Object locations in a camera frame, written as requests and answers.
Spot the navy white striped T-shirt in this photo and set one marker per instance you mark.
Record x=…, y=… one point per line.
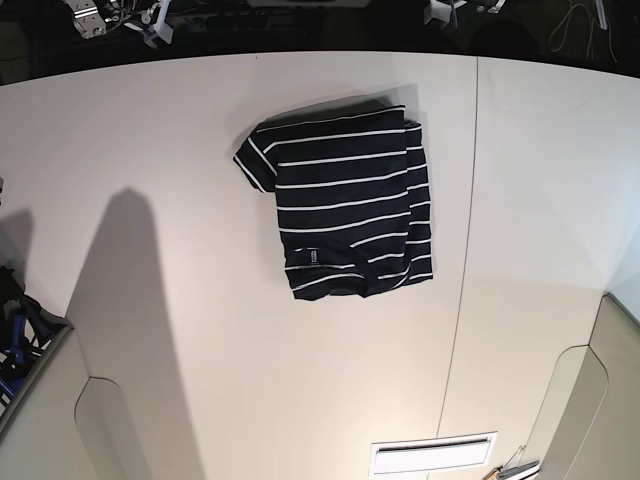
x=352, y=196

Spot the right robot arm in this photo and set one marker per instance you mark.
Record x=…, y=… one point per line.
x=94, y=19

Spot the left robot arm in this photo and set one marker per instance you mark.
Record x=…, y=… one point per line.
x=446, y=12

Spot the black metal ruler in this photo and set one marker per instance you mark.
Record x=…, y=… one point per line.
x=439, y=444

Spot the tools at table edge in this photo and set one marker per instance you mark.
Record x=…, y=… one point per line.
x=512, y=470

